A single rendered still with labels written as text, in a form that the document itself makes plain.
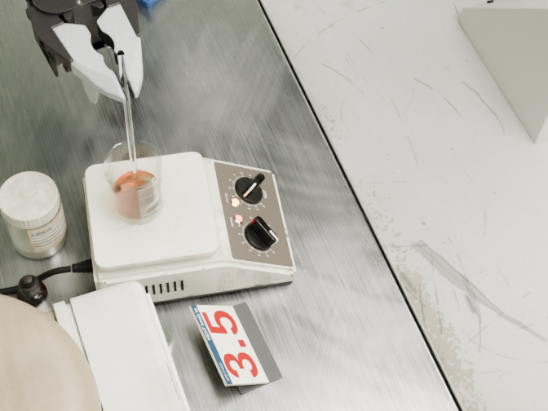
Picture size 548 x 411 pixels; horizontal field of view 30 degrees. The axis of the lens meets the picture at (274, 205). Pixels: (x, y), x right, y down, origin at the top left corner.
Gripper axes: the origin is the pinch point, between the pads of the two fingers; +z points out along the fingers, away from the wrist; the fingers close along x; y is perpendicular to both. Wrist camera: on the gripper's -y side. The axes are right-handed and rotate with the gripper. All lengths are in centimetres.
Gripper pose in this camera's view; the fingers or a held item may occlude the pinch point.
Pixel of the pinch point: (123, 81)
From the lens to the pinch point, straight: 87.7
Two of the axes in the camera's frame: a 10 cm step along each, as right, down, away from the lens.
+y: -0.5, 5.2, 8.5
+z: 4.8, 7.6, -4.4
